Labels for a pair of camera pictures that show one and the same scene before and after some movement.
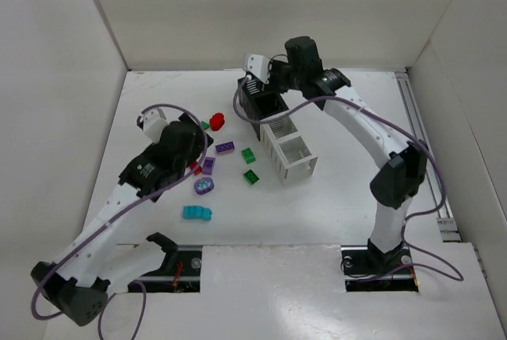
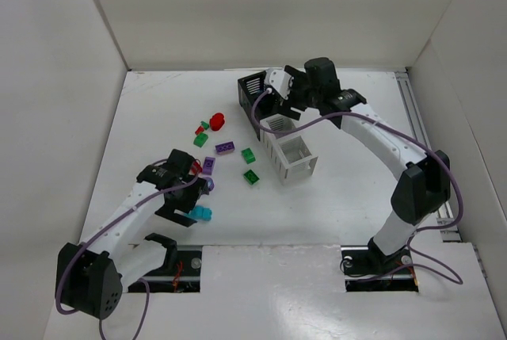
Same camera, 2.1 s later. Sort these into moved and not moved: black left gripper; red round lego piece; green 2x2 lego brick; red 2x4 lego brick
Moved: black left gripper
Not moved: green 2x2 lego brick; red 2x4 lego brick; red round lego piece
